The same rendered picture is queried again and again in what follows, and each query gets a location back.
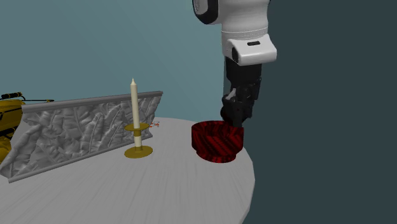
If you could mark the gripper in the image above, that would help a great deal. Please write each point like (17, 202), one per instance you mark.
(243, 82)

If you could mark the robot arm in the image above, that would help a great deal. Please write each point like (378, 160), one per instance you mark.
(242, 21)

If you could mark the red black striped bowl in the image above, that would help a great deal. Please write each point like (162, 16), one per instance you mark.
(217, 142)

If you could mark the small orange white object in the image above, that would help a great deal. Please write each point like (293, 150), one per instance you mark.
(154, 124)

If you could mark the cream candle in gold holder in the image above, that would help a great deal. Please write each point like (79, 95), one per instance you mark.
(136, 124)

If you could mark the grey leaf relief panel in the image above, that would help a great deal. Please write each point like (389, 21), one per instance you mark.
(80, 130)

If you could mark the yellow black machine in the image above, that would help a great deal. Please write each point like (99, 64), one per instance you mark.
(7, 118)

